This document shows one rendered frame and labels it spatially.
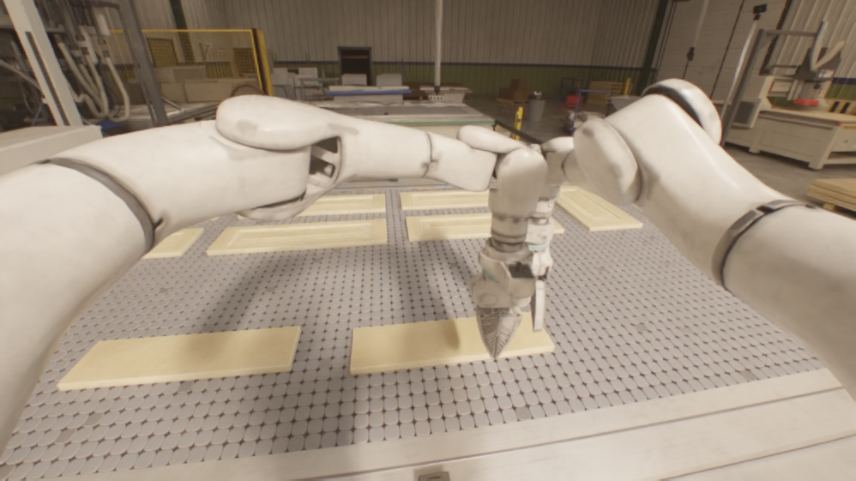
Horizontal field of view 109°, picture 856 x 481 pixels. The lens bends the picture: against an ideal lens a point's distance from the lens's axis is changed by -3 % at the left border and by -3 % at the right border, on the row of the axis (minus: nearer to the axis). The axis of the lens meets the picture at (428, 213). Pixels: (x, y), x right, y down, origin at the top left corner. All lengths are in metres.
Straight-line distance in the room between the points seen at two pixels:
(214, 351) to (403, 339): 0.45
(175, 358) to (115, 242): 0.77
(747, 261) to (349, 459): 0.65
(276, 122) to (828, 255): 0.37
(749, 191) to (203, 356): 0.99
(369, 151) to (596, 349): 0.78
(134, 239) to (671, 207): 0.38
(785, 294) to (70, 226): 0.39
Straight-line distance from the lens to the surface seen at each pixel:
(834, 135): 8.32
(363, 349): 0.86
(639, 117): 0.35
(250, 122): 0.30
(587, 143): 0.34
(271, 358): 0.90
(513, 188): 0.46
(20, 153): 2.27
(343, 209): 1.54
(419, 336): 0.87
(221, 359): 0.94
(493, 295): 0.57
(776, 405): 1.08
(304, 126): 0.31
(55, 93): 2.84
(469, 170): 0.44
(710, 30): 14.04
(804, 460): 1.05
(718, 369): 1.09
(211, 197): 0.29
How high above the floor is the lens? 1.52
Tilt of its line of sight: 25 degrees down
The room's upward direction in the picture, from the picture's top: 1 degrees clockwise
